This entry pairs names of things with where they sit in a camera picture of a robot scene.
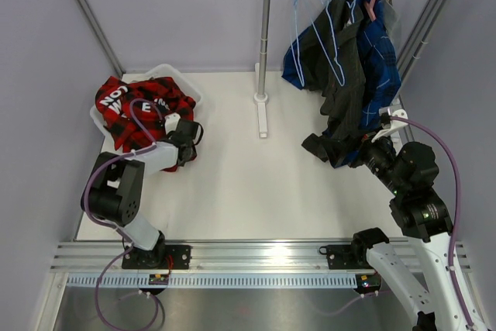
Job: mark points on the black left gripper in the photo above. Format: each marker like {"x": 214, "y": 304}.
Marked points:
{"x": 193, "y": 155}

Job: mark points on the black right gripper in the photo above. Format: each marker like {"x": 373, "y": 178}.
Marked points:
{"x": 365, "y": 146}

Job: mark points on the red black checked shirt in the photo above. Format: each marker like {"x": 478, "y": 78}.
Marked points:
{"x": 134, "y": 115}

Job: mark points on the light blue wire hanger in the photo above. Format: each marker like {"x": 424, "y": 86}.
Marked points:
{"x": 301, "y": 24}

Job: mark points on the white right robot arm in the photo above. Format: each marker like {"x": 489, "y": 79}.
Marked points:
{"x": 444, "y": 301}

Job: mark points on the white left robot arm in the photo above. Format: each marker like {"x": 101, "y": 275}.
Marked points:
{"x": 112, "y": 196}

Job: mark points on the blue plaid shirt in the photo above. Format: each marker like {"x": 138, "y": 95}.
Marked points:
{"x": 382, "y": 79}

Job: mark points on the dark grey striped shirt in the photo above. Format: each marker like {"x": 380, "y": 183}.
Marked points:
{"x": 342, "y": 105}

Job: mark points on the white plastic basket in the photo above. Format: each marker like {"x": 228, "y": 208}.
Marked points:
{"x": 186, "y": 85}

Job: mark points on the metal clothes rack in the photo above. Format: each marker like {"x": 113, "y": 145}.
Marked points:
{"x": 416, "y": 42}

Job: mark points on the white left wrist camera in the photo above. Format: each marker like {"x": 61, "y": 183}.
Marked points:
{"x": 171, "y": 122}

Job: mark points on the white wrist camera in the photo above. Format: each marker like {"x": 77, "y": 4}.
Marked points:
{"x": 171, "y": 122}
{"x": 391, "y": 122}

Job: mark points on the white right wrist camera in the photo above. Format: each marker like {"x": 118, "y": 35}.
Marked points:
{"x": 391, "y": 122}

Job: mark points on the aluminium mounting rail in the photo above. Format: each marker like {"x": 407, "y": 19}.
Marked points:
{"x": 213, "y": 257}

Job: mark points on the white slotted cable duct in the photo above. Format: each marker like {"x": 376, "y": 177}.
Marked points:
{"x": 214, "y": 281}

